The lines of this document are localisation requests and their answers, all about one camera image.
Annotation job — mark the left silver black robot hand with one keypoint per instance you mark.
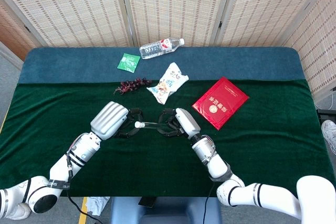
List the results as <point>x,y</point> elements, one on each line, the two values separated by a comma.
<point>109,119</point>

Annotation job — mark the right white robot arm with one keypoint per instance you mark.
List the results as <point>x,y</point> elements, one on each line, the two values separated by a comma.
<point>262,193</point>

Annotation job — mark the bunch of dark red grapes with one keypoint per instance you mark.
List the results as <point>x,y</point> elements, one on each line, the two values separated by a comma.
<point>132,85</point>

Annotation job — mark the dark green velvet cloth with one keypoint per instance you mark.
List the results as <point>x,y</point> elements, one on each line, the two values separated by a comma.
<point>147,166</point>

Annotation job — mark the crumpled white paper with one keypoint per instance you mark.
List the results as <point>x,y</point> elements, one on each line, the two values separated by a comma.
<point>97,204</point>

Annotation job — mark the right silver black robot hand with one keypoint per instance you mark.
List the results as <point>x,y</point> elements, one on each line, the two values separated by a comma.
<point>187,123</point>

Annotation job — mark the black box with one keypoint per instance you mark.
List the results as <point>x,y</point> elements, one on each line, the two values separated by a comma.
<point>326,116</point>

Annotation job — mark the white sneaker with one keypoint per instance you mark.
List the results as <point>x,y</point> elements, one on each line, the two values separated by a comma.
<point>329,134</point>
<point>15,212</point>

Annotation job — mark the woven bamboo screen panel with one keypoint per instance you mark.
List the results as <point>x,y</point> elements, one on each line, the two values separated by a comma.
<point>176,3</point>
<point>65,6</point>
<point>320,51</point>
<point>13,32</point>
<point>262,6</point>

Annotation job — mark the white snack bag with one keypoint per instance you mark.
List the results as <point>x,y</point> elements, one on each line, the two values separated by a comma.
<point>168,83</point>

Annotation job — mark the blue table cover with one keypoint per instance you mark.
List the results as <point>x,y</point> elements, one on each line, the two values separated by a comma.
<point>236,64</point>

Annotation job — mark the red certificate booklet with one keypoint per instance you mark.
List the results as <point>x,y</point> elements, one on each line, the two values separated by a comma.
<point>223,100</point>

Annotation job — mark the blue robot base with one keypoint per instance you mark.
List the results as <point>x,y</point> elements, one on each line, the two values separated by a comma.
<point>170,211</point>

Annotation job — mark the green sachet packet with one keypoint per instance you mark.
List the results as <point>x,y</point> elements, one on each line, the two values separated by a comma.
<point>128,62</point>

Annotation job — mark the clear glass tube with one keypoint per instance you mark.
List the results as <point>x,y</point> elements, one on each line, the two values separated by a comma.
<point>152,124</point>

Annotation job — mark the clear plastic water bottle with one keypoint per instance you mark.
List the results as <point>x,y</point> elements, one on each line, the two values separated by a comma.
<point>157,48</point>

